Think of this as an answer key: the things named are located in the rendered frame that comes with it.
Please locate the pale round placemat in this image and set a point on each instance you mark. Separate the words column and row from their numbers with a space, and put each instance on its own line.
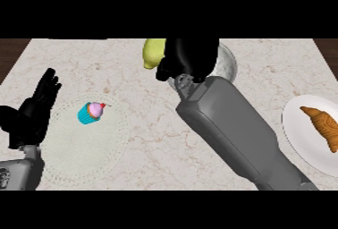
column 82, row 140

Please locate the white plate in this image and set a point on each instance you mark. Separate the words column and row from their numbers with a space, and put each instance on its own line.
column 302, row 140

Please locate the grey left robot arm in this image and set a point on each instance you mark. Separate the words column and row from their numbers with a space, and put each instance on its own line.
column 19, row 173

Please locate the brown croissant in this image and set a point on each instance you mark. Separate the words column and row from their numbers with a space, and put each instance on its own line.
column 323, row 125

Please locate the yellow lemon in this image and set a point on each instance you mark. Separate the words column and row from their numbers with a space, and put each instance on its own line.
column 153, row 53

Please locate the grey bowl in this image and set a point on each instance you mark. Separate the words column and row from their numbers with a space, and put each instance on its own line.
column 225, row 66

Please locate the cupcake with blue wrapper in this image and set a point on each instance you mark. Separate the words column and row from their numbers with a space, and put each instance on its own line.
column 91, row 112

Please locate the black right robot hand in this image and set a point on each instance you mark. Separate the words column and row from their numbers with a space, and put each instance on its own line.
column 188, row 56

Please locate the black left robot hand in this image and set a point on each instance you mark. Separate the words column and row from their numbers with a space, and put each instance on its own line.
column 32, row 110

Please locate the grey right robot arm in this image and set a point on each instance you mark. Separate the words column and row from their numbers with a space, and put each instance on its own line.
column 239, row 134

